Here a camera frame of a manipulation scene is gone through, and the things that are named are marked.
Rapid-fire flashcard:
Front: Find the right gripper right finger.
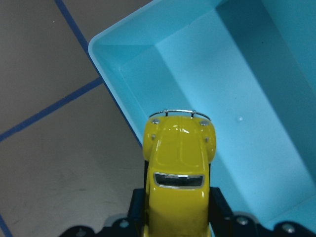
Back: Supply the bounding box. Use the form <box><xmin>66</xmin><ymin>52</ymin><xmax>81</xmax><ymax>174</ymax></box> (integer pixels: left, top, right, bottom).
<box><xmin>208</xmin><ymin>187</ymin><xmax>233</xmax><ymax>237</ymax></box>

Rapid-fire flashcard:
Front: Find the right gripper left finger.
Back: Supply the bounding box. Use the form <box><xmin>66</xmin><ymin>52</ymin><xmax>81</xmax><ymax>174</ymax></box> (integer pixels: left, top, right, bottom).
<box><xmin>127</xmin><ymin>188</ymin><xmax>146</xmax><ymax>237</ymax></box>

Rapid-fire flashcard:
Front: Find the yellow beetle toy car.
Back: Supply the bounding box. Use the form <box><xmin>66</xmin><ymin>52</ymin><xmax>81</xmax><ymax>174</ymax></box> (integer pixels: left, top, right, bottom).
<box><xmin>142</xmin><ymin>110</ymin><xmax>216</xmax><ymax>237</ymax></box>

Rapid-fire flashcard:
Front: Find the light blue plastic bin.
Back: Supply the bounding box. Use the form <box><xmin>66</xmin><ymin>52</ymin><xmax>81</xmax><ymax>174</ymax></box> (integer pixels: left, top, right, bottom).
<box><xmin>88</xmin><ymin>0</ymin><xmax>316</xmax><ymax>231</ymax></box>

